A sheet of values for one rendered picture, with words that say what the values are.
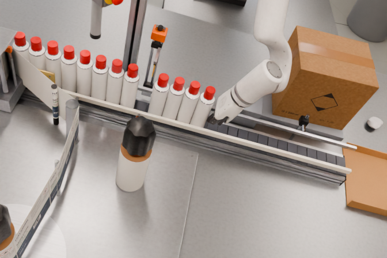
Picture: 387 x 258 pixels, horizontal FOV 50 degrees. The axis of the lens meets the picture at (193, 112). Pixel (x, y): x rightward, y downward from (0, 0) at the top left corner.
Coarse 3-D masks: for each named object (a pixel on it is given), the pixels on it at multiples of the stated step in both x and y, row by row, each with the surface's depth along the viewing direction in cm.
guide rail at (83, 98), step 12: (72, 96) 142; (84, 96) 141; (120, 108) 142; (156, 120) 144; (168, 120) 143; (204, 132) 145; (216, 132) 145; (240, 144) 146; (252, 144) 145; (288, 156) 147; (300, 156) 147; (336, 168) 148; (348, 168) 149
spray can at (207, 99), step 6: (210, 90) 133; (204, 96) 135; (210, 96) 134; (198, 102) 138; (204, 102) 135; (210, 102) 135; (198, 108) 139; (204, 108) 137; (210, 108) 138; (198, 114) 140; (204, 114) 140; (192, 120) 145; (198, 120) 143; (204, 120) 143; (198, 126) 145
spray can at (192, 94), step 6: (192, 84) 133; (198, 84) 133; (186, 90) 136; (192, 90) 133; (198, 90) 134; (186, 96) 136; (192, 96) 135; (198, 96) 136; (186, 102) 137; (192, 102) 136; (180, 108) 142; (186, 108) 139; (192, 108) 140; (180, 114) 143; (186, 114) 142; (192, 114) 144; (180, 120) 145; (186, 120) 145
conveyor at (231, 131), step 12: (108, 108) 145; (144, 108) 149; (192, 132) 147; (228, 132) 151; (240, 132) 152; (252, 132) 153; (228, 144) 148; (264, 144) 151; (276, 144) 152; (288, 144) 154; (276, 156) 149; (312, 156) 153; (324, 156) 154; (336, 156) 155; (324, 168) 151
